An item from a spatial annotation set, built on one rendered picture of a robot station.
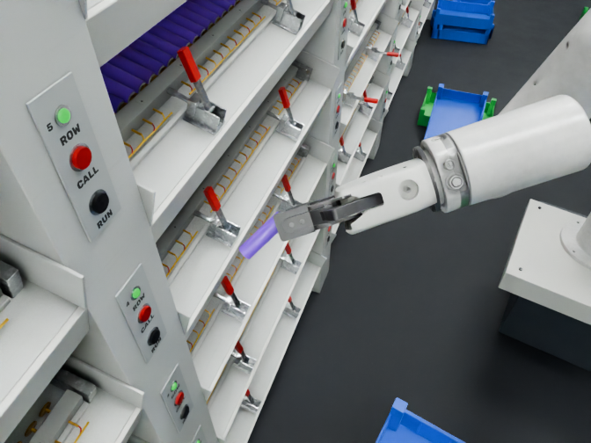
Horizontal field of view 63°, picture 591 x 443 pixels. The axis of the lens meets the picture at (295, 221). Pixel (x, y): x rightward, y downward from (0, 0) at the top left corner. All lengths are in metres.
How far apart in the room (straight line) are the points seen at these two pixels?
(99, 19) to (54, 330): 0.23
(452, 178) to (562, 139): 0.11
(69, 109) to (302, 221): 0.27
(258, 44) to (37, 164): 0.44
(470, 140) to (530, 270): 0.77
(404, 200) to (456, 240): 1.24
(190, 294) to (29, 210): 0.33
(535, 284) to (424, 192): 0.76
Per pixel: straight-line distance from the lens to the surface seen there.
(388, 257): 1.63
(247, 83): 0.64
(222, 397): 0.99
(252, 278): 0.89
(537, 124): 0.55
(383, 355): 1.42
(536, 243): 1.34
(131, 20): 0.41
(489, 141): 0.53
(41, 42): 0.34
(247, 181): 0.77
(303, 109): 0.94
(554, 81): 0.65
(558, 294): 1.25
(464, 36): 2.98
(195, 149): 0.54
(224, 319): 0.84
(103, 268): 0.43
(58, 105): 0.35
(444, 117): 2.18
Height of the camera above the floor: 1.23
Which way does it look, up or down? 46 degrees down
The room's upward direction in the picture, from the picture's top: straight up
